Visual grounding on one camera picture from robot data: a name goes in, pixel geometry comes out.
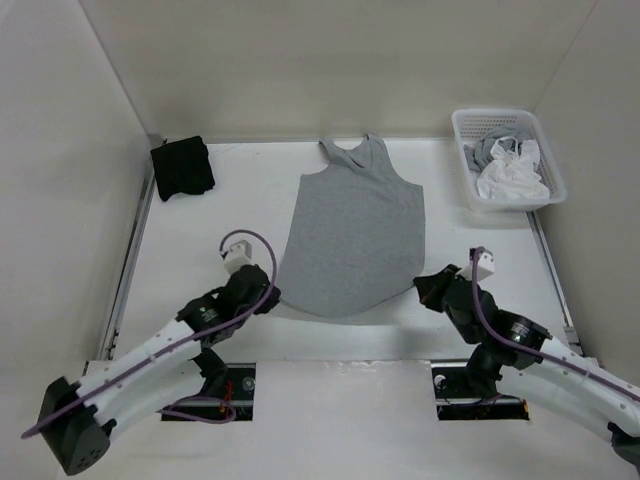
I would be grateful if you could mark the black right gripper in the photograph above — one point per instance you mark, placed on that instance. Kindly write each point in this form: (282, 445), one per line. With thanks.
(430, 286)

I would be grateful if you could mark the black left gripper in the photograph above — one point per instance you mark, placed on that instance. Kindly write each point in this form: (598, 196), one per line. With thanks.
(271, 299)

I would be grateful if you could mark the grey tank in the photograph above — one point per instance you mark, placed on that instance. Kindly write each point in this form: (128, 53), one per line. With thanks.
(357, 236)
(509, 139)

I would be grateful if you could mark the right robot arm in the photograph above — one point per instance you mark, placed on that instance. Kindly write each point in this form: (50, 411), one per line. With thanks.
(514, 356)

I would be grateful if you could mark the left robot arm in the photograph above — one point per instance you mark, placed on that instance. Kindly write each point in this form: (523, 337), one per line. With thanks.
(79, 420)

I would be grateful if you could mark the white crumpled tank top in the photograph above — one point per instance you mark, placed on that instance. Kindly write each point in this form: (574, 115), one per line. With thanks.
(518, 180)

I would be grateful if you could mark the folded black tank top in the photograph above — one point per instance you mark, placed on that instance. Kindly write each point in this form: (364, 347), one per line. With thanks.
(182, 167)

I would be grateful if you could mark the grey crumpled tank top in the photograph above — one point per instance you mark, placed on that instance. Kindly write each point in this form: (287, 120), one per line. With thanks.
(509, 139)

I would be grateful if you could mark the white plastic basket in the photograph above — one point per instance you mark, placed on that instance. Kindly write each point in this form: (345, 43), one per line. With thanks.
(472, 124)

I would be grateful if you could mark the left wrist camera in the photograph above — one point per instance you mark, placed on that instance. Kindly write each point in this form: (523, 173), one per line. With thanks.
(236, 256)

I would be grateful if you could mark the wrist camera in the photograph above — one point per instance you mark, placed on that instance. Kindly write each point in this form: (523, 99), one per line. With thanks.
(481, 261)
(236, 256)

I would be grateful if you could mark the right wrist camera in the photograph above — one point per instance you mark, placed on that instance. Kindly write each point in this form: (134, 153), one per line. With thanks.
(481, 261)

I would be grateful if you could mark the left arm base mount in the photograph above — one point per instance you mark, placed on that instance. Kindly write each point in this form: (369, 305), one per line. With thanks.
(223, 399)

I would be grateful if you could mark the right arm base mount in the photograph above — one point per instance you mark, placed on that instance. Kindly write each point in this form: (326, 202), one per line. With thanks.
(457, 400)

